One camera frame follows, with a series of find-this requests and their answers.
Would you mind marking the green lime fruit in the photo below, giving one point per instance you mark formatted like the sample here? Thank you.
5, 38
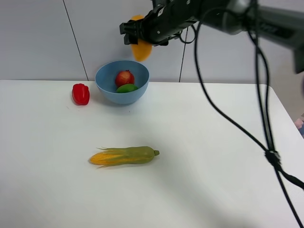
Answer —
126, 88

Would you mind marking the orange yellow mango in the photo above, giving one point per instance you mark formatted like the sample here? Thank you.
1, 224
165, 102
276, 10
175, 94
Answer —
142, 50

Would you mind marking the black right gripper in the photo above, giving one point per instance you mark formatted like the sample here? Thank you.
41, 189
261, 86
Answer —
163, 23

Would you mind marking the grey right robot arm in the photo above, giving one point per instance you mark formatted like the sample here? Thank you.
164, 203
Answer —
281, 26

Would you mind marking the red yellow pomegranate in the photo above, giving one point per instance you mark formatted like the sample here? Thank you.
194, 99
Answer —
124, 77

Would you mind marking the blue plastic bowl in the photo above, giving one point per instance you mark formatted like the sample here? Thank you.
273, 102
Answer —
105, 77

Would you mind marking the corn cob with husk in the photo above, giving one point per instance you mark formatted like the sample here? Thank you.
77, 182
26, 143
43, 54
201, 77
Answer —
121, 156

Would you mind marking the person's hand at edge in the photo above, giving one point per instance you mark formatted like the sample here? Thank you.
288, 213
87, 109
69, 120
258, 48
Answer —
299, 123

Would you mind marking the red bell pepper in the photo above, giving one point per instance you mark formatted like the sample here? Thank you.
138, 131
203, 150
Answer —
80, 94

